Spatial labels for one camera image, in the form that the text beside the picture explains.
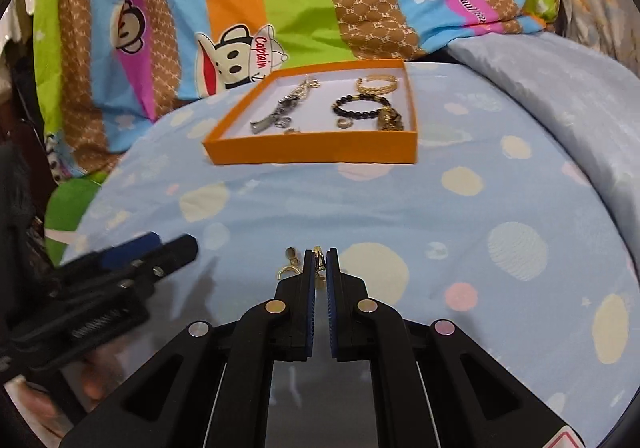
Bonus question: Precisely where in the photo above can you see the gold braided bangle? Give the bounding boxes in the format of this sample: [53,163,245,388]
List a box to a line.
[355,72,401,97]

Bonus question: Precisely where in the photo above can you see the black bead bracelet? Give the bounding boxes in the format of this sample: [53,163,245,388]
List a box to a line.
[332,94,394,129]

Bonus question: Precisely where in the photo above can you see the pale blue quilt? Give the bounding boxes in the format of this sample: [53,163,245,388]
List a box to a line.
[447,31,640,249]

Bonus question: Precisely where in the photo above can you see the gold chain bracelet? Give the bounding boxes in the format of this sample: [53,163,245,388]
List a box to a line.
[374,107,406,133]

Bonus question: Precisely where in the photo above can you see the person's left hand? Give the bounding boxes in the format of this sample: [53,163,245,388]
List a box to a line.
[80,353,123,409]

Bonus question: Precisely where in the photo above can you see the gold earrings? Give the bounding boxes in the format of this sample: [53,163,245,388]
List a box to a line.
[276,245,327,280]

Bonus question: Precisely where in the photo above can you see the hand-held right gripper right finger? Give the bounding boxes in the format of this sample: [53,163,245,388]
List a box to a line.
[326,249,586,448]

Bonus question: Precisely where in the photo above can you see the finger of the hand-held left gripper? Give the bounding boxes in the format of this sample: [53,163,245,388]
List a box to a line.
[107,234,199,290]
[60,232,162,274]

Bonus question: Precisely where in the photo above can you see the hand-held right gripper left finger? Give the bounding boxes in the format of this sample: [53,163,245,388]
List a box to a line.
[60,251,316,448]

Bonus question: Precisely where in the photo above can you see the silver metal wristwatch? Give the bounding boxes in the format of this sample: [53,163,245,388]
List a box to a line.
[249,97,302,135]

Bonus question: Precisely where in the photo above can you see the orange shallow cardboard box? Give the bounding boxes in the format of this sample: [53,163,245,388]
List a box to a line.
[202,59,419,166]

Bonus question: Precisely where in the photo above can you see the light blue dotted bedsheet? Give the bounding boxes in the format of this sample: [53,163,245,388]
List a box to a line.
[47,61,640,448]

